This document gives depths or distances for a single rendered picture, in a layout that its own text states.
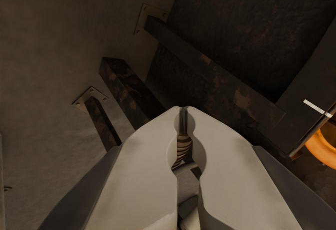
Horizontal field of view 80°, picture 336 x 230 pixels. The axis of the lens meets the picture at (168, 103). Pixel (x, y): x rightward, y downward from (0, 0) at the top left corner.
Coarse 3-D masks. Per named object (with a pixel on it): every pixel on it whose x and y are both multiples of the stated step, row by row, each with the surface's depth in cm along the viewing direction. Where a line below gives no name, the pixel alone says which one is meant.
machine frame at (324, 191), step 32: (192, 0) 78; (224, 0) 67; (256, 0) 59; (288, 0) 52; (320, 0) 47; (192, 32) 78; (224, 32) 67; (256, 32) 59; (288, 32) 53; (320, 32) 48; (160, 64) 94; (256, 64) 59; (288, 64) 53; (160, 96) 95; (192, 96) 79; (224, 96) 68; (320, 128) 48; (288, 160) 54; (320, 192) 48
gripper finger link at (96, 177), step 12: (108, 156) 8; (96, 168) 8; (108, 168) 8; (84, 180) 7; (96, 180) 7; (72, 192) 7; (84, 192) 7; (96, 192) 7; (60, 204) 7; (72, 204) 7; (84, 204) 6; (48, 216) 6; (60, 216) 6; (72, 216) 6; (84, 216) 6; (48, 228) 6; (60, 228) 6; (72, 228) 6
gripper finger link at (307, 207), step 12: (264, 156) 8; (276, 168) 8; (276, 180) 7; (288, 180) 7; (300, 180) 7; (288, 192) 7; (300, 192) 7; (312, 192) 7; (288, 204) 6; (300, 204) 6; (312, 204) 6; (324, 204) 6; (300, 216) 6; (312, 216) 6; (324, 216) 6; (312, 228) 6; (324, 228) 6
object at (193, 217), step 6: (192, 210) 54; (186, 216) 54; (192, 216) 52; (198, 216) 52; (180, 222) 53; (186, 222) 52; (192, 222) 52; (198, 222) 51; (186, 228) 51; (192, 228) 51; (198, 228) 51
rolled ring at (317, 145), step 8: (312, 136) 43; (320, 136) 43; (312, 144) 43; (320, 144) 42; (328, 144) 43; (312, 152) 43; (320, 152) 42; (328, 152) 41; (320, 160) 42; (328, 160) 41
